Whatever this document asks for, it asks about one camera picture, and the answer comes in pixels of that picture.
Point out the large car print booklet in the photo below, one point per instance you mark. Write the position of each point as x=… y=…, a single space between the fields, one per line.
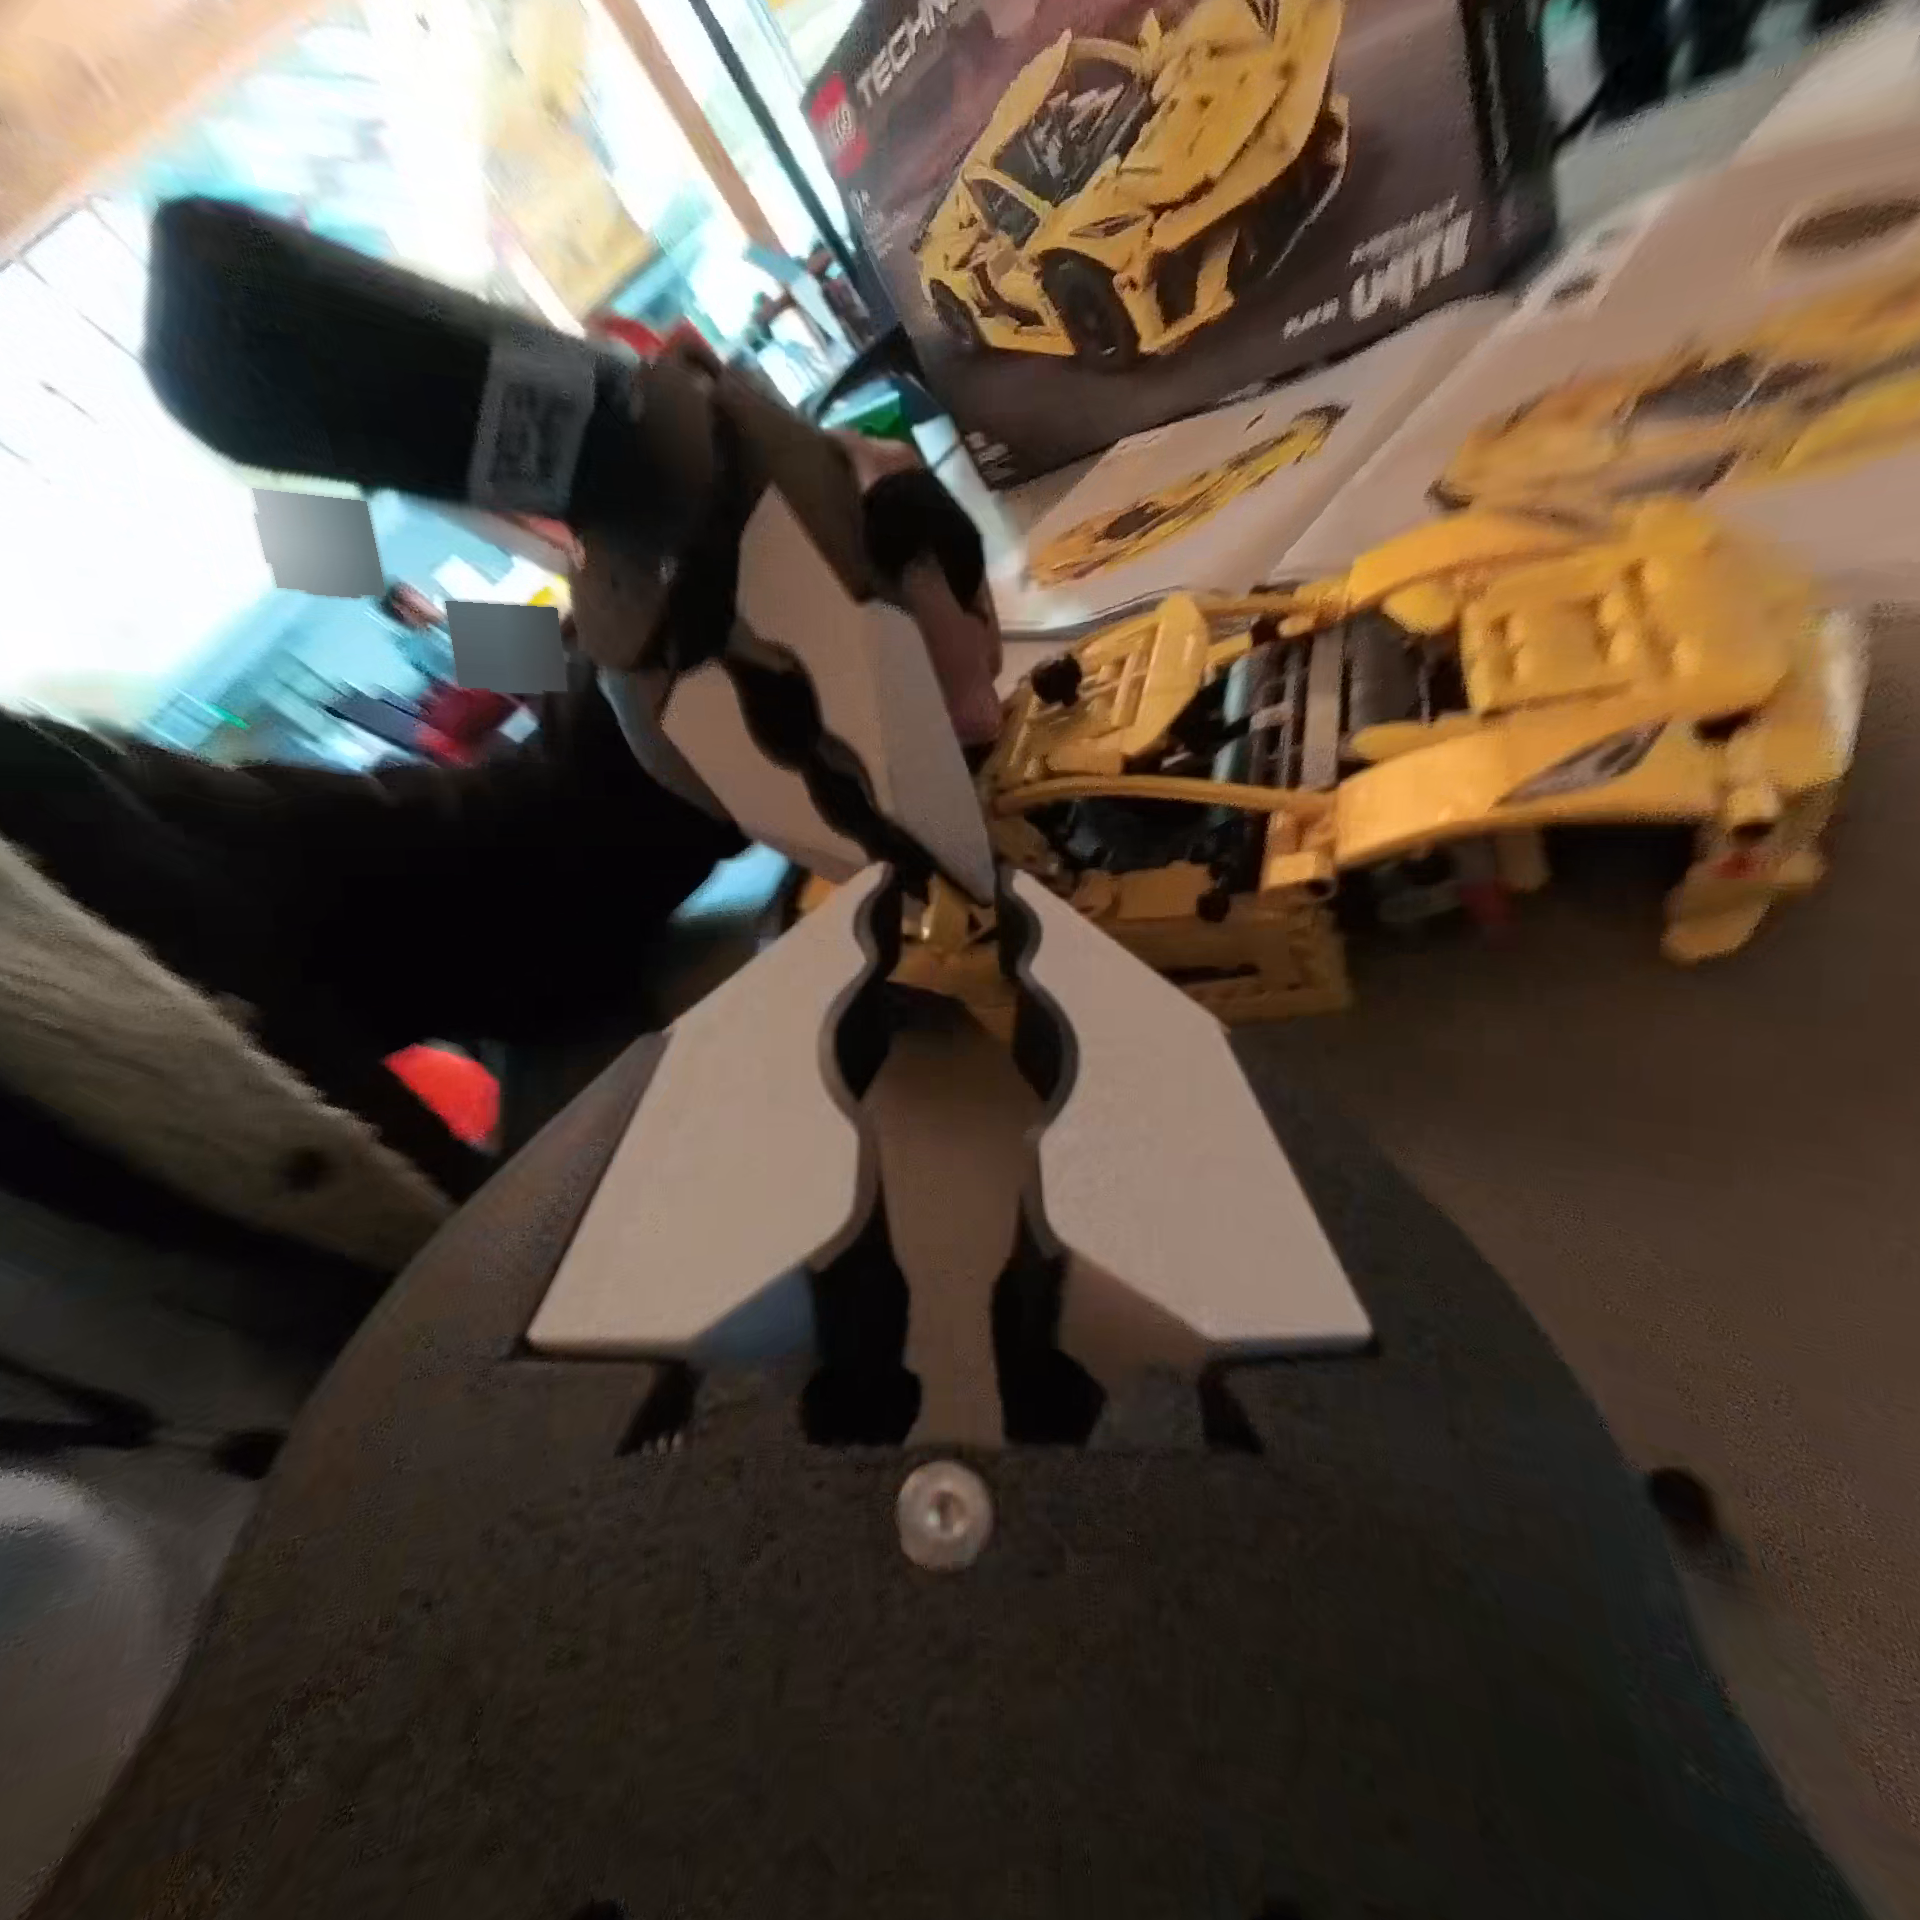
x=1651 y=270

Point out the yellow toy brick car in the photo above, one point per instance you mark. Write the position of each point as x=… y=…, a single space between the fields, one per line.
x=1575 y=660

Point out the toy car set box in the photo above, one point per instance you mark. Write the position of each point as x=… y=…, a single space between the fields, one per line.
x=1349 y=330

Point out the small black toy brick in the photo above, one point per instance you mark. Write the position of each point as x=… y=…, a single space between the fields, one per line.
x=1687 y=1504

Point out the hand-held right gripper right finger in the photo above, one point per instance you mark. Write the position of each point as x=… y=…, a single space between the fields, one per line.
x=1185 y=1184

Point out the brown fleece-lined jacket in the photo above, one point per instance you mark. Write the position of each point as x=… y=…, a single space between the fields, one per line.
x=150 y=1050

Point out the person's left hand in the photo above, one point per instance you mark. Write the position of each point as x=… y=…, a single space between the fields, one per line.
x=968 y=660

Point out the grey desk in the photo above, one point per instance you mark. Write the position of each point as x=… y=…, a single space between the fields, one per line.
x=1651 y=1200

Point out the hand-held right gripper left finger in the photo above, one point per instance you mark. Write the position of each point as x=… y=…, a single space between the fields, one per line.
x=705 y=1171

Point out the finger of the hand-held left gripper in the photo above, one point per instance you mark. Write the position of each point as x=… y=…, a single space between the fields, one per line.
x=885 y=690
x=728 y=750

